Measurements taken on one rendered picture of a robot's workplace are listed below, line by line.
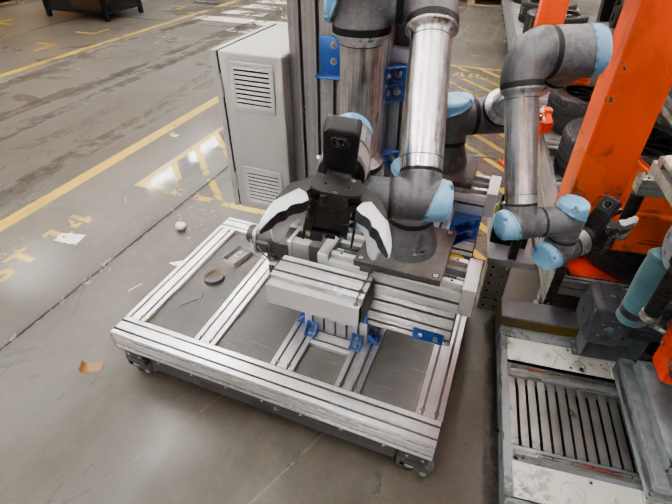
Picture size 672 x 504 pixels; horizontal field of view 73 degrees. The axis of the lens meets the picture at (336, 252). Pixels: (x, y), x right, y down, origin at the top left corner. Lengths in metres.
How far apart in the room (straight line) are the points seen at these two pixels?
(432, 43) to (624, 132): 0.96
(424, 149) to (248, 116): 0.64
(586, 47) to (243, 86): 0.81
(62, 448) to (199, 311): 0.66
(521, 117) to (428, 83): 0.36
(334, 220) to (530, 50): 0.70
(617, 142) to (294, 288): 1.12
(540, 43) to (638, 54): 0.51
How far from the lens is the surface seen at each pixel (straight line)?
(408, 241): 1.12
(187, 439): 1.85
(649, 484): 1.81
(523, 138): 1.15
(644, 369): 1.98
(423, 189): 0.79
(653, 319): 1.30
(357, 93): 0.98
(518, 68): 1.15
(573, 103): 3.41
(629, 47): 1.62
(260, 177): 1.38
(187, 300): 2.01
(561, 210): 1.22
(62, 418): 2.08
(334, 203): 0.58
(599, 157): 1.73
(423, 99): 0.84
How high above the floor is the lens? 1.54
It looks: 38 degrees down
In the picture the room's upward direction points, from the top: straight up
